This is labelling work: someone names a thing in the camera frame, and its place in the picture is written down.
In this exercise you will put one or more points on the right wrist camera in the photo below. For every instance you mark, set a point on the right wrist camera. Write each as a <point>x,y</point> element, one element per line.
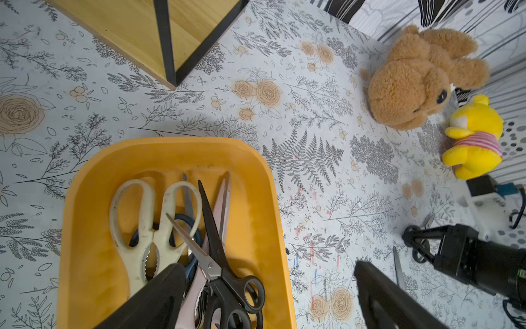
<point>498,209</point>

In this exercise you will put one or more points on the yellow plush bear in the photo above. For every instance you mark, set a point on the yellow plush bear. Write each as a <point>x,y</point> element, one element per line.
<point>476,129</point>

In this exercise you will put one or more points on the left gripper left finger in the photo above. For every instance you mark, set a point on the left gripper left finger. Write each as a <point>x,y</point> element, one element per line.
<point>156,305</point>

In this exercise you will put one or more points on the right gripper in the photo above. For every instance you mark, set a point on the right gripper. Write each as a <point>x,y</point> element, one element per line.
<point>457,252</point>

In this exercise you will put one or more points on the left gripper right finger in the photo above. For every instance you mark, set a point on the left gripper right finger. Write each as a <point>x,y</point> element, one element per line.
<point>385,305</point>

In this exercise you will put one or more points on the large black scissors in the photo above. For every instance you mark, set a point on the large black scissors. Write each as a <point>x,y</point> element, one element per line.
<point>233,321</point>

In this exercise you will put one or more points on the pink handled scissors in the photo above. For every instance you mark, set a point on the pink handled scissors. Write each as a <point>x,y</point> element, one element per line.
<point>192,304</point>

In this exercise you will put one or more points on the wooden three-tier shelf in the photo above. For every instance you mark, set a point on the wooden three-tier shelf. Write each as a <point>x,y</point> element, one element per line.
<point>167,39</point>

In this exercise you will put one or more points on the brown teddy bear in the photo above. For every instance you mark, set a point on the brown teddy bear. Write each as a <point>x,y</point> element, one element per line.
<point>416,80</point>

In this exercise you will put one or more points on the small black scissors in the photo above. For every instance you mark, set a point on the small black scissors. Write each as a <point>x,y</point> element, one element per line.
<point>236,295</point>
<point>423,243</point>

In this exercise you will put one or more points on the beige kitchen scissors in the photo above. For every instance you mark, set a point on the beige kitchen scissors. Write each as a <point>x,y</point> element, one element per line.
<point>134,256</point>

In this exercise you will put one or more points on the yellow storage tray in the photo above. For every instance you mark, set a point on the yellow storage tray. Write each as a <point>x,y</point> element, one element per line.
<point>93,279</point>

